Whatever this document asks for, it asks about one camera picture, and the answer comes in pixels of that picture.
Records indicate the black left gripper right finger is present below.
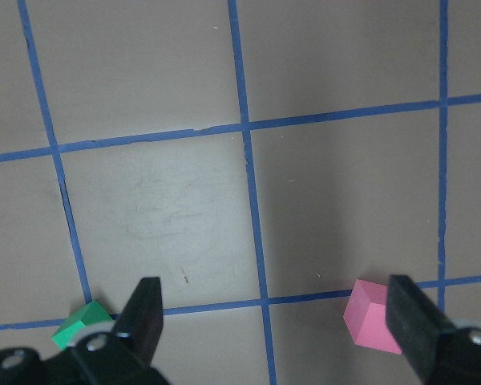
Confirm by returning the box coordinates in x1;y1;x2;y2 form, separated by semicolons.
386;274;456;361

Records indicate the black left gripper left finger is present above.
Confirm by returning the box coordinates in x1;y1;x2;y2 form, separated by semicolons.
111;277;164;366

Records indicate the pink cube near robot bases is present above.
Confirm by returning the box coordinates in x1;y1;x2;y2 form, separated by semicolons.
343;279;402;355

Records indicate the green cube near left arm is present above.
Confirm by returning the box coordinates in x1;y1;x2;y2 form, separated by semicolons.
52;300;112;350

